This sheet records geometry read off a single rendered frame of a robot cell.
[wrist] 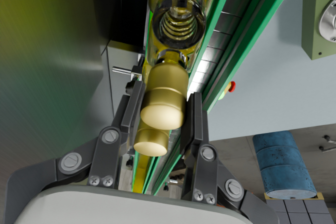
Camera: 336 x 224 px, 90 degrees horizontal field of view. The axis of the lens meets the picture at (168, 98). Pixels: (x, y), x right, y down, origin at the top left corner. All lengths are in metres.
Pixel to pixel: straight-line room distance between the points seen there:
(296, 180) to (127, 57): 2.42
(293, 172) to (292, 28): 2.06
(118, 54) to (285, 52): 0.67
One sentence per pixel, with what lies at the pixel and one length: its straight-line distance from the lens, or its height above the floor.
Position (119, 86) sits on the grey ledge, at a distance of 0.54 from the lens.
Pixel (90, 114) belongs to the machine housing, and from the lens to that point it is 0.44.
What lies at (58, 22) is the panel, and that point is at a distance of 0.22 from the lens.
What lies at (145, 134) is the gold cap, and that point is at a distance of 0.16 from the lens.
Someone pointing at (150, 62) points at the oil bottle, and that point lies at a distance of 0.18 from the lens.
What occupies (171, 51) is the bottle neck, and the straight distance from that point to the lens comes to 0.16.
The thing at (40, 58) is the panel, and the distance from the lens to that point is 0.20.
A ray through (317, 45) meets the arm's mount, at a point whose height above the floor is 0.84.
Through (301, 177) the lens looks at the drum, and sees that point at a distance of 2.66.
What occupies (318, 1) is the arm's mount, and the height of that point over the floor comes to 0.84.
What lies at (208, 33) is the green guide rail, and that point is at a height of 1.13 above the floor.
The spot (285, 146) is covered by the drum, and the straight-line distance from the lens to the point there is 2.76.
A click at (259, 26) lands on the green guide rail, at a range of 0.31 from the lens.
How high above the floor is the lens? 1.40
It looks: 41 degrees down
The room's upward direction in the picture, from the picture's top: 172 degrees counter-clockwise
